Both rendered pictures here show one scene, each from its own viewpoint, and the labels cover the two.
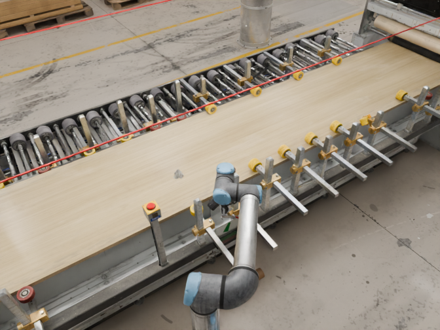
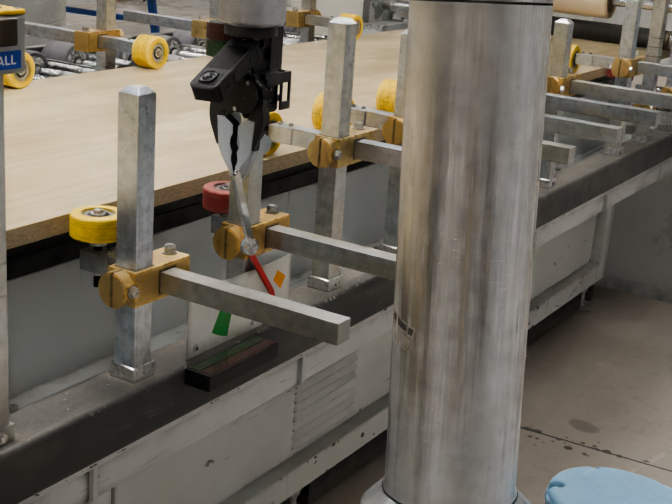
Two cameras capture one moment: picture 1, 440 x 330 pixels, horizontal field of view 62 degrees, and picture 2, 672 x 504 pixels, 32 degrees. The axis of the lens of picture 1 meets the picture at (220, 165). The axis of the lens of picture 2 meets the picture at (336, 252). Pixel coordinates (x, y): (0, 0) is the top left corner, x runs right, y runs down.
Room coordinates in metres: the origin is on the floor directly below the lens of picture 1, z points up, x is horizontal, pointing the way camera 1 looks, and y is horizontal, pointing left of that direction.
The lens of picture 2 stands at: (-0.14, 0.58, 1.38)
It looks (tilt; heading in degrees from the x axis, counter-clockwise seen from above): 18 degrees down; 332
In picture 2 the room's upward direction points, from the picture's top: 4 degrees clockwise
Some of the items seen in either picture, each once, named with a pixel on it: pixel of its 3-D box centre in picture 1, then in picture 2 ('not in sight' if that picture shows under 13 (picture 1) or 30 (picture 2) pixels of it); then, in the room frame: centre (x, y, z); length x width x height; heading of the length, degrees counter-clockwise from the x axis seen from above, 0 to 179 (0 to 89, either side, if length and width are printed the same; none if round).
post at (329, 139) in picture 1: (323, 162); not in sight; (1.84, -0.72, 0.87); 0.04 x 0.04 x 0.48; 32
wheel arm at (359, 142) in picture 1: (361, 143); (547, 99); (1.94, -1.00, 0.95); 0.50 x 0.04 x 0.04; 32
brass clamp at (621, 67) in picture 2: (420, 106); (627, 66); (2.38, -1.59, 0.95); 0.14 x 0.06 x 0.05; 122
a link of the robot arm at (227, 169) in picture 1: (225, 175); not in sight; (1.31, -0.03, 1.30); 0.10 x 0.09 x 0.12; 172
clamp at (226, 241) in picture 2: (237, 208); (250, 234); (1.46, -0.10, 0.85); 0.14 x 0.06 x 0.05; 122
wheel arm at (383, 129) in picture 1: (393, 136); (614, 92); (2.01, -1.25, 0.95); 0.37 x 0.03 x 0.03; 32
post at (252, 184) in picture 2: (234, 201); (245, 185); (1.45, -0.08, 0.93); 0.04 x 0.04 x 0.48; 32
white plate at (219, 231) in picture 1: (232, 224); (241, 304); (1.41, -0.07, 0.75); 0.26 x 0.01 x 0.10; 122
